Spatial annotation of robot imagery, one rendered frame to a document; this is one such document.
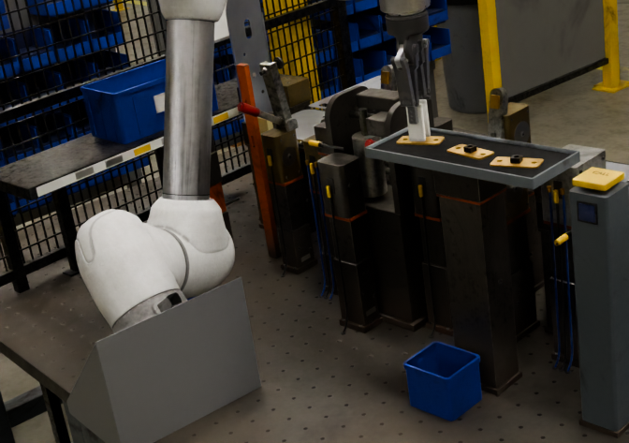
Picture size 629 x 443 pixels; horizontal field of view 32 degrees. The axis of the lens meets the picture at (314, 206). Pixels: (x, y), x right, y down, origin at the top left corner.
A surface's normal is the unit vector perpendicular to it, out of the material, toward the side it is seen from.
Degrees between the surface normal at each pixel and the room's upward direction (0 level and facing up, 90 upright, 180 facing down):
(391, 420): 0
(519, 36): 90
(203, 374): 90
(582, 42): 90
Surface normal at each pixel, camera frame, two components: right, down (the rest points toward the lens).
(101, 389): -0.78, 0.33
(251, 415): -0.14, -0.92
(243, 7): 0.70, 0.18
